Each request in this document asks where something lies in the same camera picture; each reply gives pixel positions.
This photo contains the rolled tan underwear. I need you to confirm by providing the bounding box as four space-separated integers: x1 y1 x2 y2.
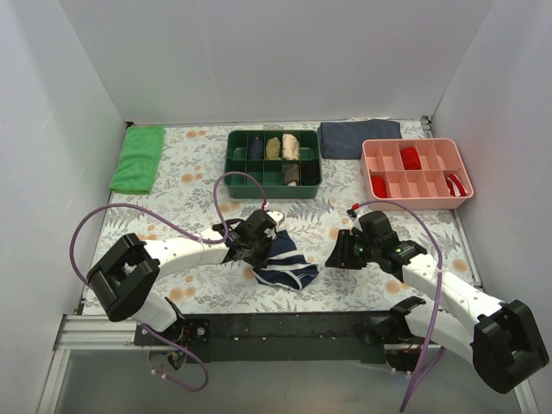
265 137 281 160

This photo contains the rolled red underwear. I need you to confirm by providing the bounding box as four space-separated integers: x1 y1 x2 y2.
370 175 387 198
400 147 422 171

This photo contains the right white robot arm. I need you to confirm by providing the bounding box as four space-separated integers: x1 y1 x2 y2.
325 211 549 393

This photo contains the green divided organizer tray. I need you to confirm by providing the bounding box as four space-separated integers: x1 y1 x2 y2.
223 130 322 199

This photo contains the aluminium frame rail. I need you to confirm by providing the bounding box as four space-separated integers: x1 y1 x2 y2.
36 312 540 414

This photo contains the rolled cream underwear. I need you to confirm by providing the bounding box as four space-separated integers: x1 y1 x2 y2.
282 134 300 160

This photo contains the navy white-trimmed underwear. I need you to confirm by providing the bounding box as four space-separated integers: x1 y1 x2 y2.
253 230 319 292

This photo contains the pink divided organizer tray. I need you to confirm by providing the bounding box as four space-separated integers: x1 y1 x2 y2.
361 138 474 210

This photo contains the dark blue folded cloth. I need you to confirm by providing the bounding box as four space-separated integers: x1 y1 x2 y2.
317 119 402 160

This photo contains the red white striped underwear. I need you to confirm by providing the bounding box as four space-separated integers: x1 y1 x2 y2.
445 173 467 198

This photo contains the rolled black underwear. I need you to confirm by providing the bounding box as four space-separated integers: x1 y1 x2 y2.
301 160 320 185

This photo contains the rolled red underwear top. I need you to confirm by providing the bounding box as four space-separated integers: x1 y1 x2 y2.
400 147 422 171

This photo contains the rolled grey brown underwear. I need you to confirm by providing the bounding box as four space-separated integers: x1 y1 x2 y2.
283 163 300 186

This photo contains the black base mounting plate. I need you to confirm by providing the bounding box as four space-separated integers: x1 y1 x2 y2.
133 313 432 366

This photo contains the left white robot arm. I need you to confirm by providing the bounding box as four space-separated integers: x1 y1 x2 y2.
87 209 285 345

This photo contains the green folded towel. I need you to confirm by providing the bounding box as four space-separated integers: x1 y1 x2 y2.
110 125 166 195

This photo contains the floral table mat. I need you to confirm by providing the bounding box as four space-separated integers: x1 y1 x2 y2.
96 126 480 313

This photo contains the rolled navy underwear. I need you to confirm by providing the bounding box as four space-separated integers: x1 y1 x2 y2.
248 137 264 160

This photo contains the rolled red underwear left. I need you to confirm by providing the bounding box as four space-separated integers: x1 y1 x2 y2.
370 175 387 198

